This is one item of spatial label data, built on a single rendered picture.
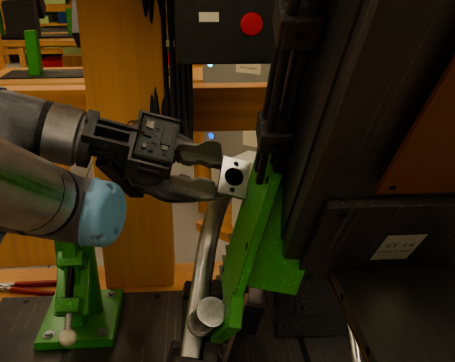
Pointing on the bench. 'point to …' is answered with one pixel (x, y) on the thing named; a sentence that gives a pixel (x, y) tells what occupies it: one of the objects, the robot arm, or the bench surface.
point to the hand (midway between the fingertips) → (227, 180)
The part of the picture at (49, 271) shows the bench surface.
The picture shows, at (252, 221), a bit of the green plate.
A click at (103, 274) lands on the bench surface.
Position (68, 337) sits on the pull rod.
